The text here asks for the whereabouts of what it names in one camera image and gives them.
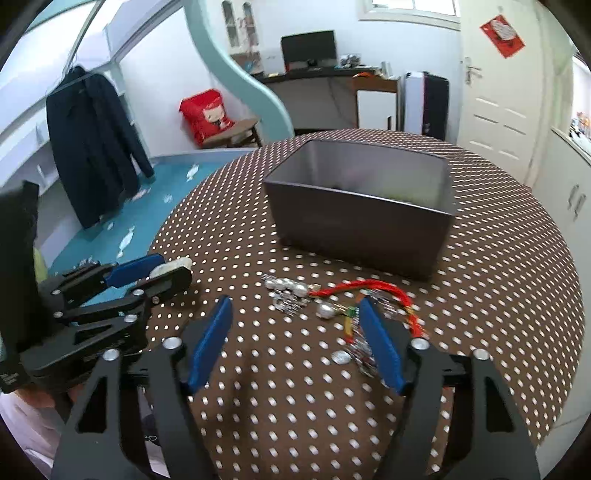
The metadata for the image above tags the teal loft bed frame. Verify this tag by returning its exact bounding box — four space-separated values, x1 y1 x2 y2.
0 0 296 153

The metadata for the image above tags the multicolour charm bracelet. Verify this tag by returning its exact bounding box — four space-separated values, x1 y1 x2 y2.
316 302 384 377

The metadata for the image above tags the silver bead bracelet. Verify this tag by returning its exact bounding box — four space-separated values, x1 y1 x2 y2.
261 273 311 315

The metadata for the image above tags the red cartoon cat bag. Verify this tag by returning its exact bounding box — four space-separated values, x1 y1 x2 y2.
179 89 236 148

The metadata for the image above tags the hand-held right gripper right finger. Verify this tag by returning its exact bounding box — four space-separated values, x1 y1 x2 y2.
358 298 541 480

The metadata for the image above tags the white panel door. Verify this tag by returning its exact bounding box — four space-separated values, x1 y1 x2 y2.
455 0 546 188

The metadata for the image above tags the dark jacket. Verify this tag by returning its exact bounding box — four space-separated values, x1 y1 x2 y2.
45 66 155 229

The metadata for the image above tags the white jade pendant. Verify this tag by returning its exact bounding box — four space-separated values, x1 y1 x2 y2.
148 257 193 278

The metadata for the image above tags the person's left forearm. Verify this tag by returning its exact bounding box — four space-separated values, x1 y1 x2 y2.
0 388 70 478

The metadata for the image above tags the grey rectangular box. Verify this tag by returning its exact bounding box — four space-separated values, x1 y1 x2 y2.
262 139 458 282

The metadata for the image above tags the dark suitcase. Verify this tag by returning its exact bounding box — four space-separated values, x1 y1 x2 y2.
421 71 451 141

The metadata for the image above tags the wooden chair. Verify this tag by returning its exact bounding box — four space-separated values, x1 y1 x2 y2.
201 117 262 149

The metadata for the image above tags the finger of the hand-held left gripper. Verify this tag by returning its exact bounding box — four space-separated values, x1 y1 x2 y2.
53 267 194 343
39 253 164 305

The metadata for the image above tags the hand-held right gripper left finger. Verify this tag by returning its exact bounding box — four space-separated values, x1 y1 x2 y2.
51 295 234 480

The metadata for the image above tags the red door decoration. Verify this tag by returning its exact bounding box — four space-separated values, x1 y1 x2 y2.
479 15 526 58

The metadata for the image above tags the white sideboard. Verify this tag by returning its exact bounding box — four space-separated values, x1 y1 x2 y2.
531 127 591 435

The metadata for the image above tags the dark wooden desk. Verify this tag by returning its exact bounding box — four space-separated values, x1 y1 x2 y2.
256 66 402 134

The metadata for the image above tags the white framed window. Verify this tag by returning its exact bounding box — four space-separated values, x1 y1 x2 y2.
360 0 462 21

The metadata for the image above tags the black computer monitor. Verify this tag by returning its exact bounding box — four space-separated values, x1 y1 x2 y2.
281 30 338 71

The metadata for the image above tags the blue fish-print mat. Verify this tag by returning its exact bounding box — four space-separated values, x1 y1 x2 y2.
39 148 259 278

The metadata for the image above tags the brown polka-dot tablecloth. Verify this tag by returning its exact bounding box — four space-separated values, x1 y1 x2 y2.
139 129 585 480

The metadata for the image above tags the white air purifier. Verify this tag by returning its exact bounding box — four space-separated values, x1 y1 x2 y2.
403 71 426 134

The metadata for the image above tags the red cord bracelet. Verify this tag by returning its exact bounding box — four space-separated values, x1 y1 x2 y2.
308 279 428 337

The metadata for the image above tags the white glass-door cabinet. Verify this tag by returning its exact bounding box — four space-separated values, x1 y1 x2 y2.
221 0 264 54

